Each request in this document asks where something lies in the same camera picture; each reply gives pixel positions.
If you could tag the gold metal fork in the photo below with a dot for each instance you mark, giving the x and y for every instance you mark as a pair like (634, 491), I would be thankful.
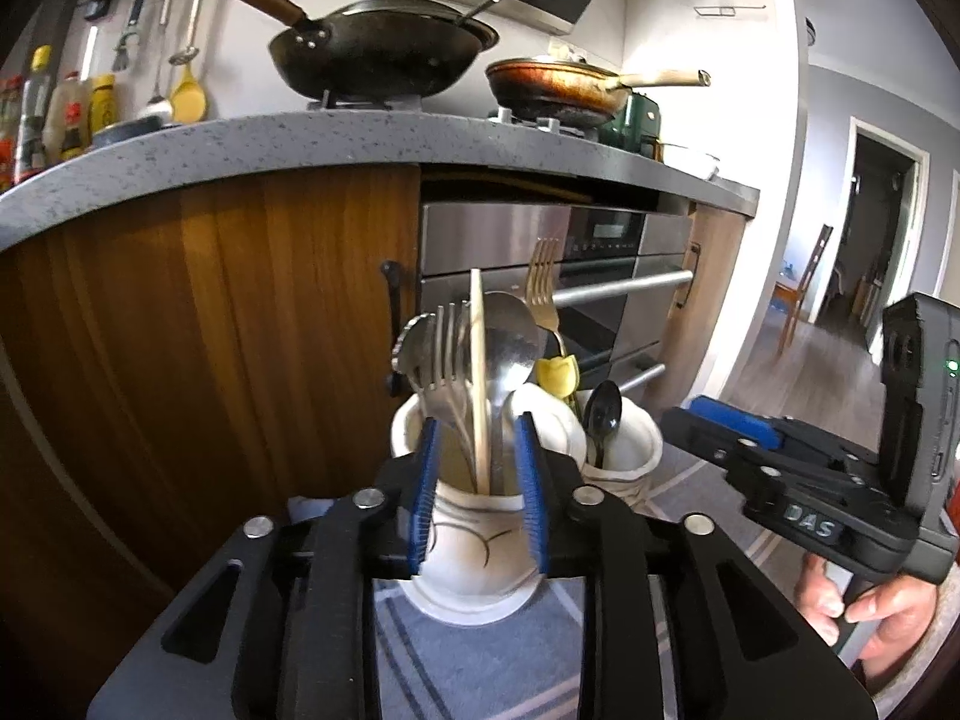
(541, 292)

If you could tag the stainless steel built-in oven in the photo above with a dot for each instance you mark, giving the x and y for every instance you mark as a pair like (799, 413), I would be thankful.
(487, 240)

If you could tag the dark green kitchen appliance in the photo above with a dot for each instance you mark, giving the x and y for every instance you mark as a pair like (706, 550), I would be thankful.
(634, 124)

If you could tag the light cream chopstick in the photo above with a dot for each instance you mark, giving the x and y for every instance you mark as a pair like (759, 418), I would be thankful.
(478, 360)

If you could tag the grey plaid cloth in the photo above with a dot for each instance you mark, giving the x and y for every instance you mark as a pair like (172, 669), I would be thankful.
(480, 664)

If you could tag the yellow plastic toy shovel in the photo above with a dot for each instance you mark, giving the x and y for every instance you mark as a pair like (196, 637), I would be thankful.
(556, 376)

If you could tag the yellow squeeze bottle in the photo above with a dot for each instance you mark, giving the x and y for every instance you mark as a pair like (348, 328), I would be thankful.
(103, 109)

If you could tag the grey speckled countertop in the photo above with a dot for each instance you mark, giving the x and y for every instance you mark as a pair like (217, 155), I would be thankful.
(225, 157)

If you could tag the cream ceramic drip tray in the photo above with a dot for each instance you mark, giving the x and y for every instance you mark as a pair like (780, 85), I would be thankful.
(472, 611)

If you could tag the wooden dining chair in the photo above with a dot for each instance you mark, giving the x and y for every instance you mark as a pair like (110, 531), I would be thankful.
(806, 289)

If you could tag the hanging metal spoon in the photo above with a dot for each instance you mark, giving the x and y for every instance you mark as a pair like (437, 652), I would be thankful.
(155, 106)

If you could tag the cream floral ceramic utensil holder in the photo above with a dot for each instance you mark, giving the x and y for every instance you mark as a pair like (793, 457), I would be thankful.
(480, 529)

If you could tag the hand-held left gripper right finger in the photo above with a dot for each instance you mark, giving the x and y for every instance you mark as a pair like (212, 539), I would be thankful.
(531, 495)

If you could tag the black spoon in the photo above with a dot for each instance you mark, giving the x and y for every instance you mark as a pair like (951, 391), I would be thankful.
(602, 414)

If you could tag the red-capped sauce bottle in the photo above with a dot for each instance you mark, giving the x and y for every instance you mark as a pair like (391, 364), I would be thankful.
(9, 135)

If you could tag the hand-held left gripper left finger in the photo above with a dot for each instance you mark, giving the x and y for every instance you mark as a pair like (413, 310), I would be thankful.
(424, 495)

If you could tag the silver metal fork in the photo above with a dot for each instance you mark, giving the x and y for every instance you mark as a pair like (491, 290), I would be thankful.
(444, 360)

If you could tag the wide wooden cabinet door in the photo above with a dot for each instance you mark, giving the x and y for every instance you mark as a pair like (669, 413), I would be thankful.
(210, 330)

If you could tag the narrow wooden cabinet door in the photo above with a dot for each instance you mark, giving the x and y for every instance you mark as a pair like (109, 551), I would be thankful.
(712, 292)

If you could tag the white bowl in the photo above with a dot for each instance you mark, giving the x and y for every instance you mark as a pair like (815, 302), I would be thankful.
(694, 161)

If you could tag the large silver spoon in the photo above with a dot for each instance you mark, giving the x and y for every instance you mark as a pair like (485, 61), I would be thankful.
(511, 345)

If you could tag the white bottle with red label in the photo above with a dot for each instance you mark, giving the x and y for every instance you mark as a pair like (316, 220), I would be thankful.
(67, 120)

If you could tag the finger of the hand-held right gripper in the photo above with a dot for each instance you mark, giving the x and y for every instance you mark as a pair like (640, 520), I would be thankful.
(739, 420)
(697, 435)

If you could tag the yellow hanging ladle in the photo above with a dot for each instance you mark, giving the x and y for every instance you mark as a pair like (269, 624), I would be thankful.
(189, 97)

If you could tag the rusty frying pan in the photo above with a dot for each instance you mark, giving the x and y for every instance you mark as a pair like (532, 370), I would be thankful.
(555, 86)

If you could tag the dark shallow dish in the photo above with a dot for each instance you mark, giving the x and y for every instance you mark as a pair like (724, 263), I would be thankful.
(135, 131)

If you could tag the yellow-capped dark bottle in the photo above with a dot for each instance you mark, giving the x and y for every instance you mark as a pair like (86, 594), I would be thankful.
(34, 112)

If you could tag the person's right hand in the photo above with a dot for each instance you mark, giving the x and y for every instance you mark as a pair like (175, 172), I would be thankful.
(889, 604)

